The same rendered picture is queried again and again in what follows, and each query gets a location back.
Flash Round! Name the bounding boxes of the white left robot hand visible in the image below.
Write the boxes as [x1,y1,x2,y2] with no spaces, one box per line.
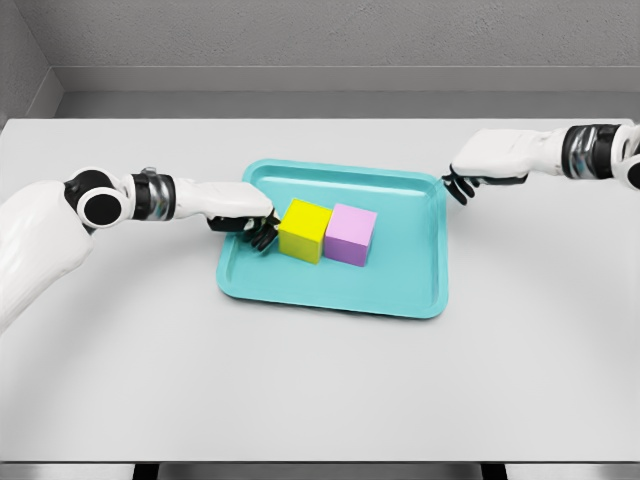
[201,180,283,252]

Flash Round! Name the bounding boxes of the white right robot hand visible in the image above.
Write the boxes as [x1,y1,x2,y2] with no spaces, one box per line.
[441,127,537,207]

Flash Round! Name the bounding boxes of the yellow cube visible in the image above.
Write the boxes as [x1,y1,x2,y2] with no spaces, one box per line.
[277,197,334,265]

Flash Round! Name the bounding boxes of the pink cube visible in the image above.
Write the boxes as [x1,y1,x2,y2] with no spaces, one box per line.
[323,202,379,267]

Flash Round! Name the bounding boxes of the teal plastic tray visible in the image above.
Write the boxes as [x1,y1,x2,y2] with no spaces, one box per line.
[215,158,450,321]

